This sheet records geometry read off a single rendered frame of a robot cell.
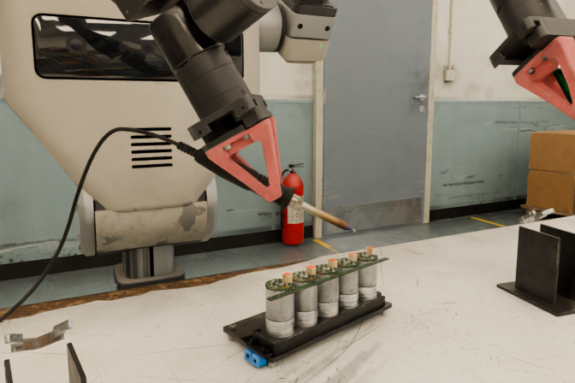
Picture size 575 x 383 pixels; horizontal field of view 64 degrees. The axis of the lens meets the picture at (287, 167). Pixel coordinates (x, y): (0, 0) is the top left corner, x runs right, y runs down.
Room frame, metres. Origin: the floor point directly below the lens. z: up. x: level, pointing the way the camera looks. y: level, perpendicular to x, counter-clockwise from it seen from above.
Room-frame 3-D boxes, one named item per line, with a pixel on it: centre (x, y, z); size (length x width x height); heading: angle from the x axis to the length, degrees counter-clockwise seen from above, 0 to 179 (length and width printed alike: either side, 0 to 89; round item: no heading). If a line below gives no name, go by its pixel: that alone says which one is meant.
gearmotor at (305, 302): (0.39, -0.01, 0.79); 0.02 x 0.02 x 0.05
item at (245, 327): (0.42, -0.02, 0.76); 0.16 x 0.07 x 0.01; 131
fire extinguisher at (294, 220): (3.10, -0.04, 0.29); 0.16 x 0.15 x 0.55; 115
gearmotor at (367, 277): (0.45, -0.08, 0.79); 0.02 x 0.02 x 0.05
